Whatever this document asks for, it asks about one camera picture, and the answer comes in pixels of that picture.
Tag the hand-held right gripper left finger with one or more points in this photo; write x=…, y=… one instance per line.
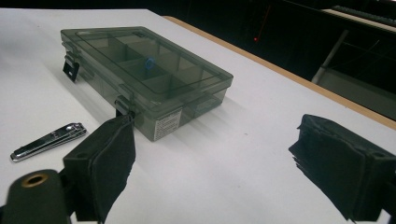
x=109, y=155

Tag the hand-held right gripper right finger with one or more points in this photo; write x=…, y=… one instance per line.
x=339, y=161

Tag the silver metal nail clipper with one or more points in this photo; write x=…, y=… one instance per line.
x=49, y=141

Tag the grey transparent plastic compartment box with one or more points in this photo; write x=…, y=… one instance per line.
x=149, y=77

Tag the small blue plastic piece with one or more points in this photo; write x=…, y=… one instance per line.
x=150, y=64

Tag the white metal stand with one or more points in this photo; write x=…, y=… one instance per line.
x=330, y=56

